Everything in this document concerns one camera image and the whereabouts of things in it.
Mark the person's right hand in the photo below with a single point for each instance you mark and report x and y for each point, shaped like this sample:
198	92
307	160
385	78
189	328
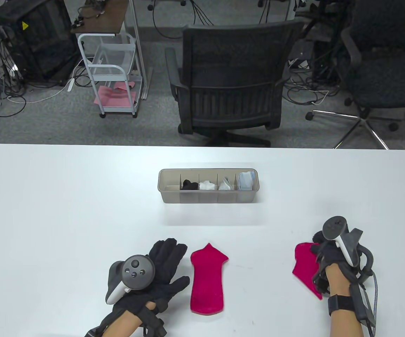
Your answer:
330	254

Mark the person's left hand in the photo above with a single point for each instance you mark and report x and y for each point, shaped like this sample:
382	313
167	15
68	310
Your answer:
167	266

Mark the pink sock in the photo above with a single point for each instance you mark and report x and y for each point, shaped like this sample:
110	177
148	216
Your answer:
207	281
305	266

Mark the grey tracking controller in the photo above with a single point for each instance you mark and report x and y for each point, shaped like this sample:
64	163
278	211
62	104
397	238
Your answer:
139	270
335	224

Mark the grey sock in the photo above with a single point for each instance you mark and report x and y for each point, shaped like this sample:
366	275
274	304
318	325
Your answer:
228	179
226	185

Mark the light blue sock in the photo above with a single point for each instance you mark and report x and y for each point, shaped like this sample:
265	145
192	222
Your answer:
245	175
246	184

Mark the person's right forearm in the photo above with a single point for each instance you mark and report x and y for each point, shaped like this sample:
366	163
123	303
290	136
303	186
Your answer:
342	284

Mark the person's left forearm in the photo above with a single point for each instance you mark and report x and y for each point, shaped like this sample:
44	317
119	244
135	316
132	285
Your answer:
125	324

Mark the beige divided organizer box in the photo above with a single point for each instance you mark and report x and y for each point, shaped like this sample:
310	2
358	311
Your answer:
170	198

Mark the dark chair with chrome base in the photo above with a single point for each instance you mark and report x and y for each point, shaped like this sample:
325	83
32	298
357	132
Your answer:
381	94

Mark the pink cloth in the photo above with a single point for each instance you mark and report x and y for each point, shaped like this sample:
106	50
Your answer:
113	98

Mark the white power strip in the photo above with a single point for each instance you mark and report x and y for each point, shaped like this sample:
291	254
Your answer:
71	85

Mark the black mesh office chair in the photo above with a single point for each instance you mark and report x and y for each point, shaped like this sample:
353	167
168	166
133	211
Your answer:
230	70

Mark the white rolling cart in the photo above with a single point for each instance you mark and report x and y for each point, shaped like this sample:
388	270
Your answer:
97	22

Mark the black computer tower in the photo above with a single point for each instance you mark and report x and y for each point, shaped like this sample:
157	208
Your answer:
37	42

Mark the white metal frame post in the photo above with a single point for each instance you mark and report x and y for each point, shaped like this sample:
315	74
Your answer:
137	45
291	8

